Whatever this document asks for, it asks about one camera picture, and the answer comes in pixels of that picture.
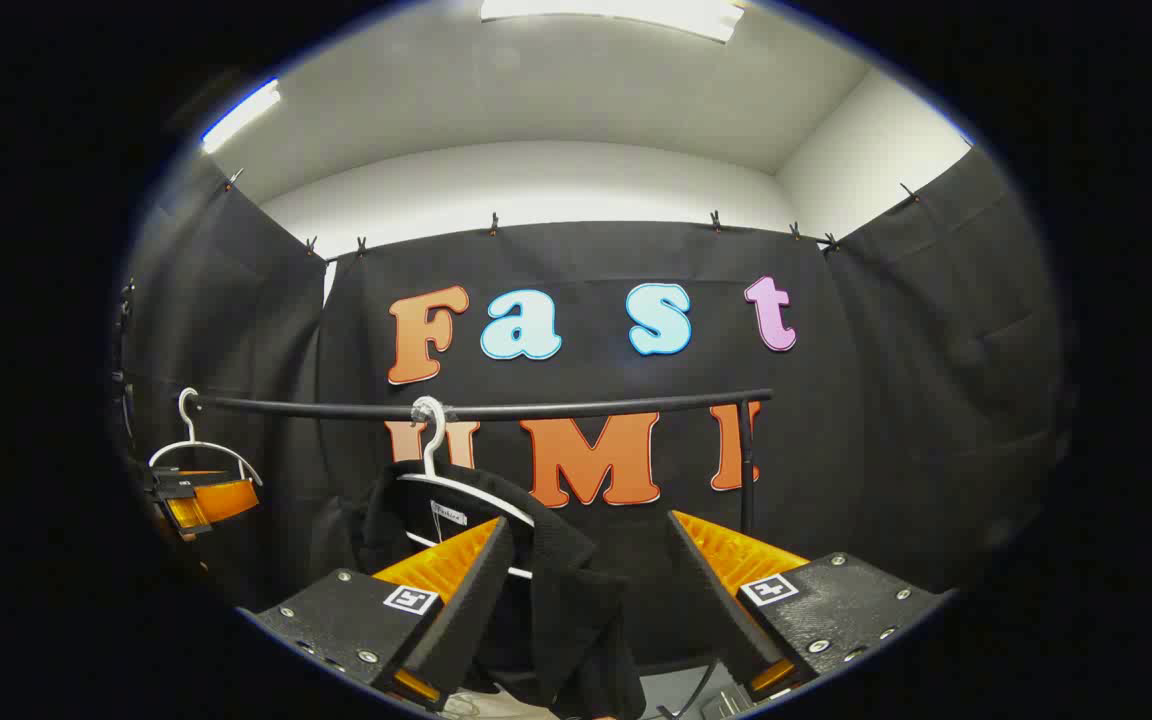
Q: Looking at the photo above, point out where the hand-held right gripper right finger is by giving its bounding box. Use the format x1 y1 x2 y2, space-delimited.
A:
667 509 947 703

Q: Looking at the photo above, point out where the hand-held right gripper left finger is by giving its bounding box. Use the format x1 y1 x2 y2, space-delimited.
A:
251 515 517 711

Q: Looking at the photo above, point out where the black garment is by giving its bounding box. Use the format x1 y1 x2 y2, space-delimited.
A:
351 462 647 720

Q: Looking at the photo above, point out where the white clothes hanger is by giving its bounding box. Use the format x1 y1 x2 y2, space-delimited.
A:
396 396 539 583
148 388 264 488

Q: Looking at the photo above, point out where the white empty clothes hanger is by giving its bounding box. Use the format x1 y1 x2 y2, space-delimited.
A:
148 388 264 488

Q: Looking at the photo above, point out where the black clothes rack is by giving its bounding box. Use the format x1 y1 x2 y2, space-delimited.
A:
179 388 775 538

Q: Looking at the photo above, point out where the black backdrop cloth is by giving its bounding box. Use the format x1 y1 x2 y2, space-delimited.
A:
121 145 1067 661

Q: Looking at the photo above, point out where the row of black cloth clips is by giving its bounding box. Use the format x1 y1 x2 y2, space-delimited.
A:
224 168 922 256

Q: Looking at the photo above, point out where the long ceiling light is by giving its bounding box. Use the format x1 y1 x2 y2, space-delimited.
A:
200 78 282 154
479 0 745 43

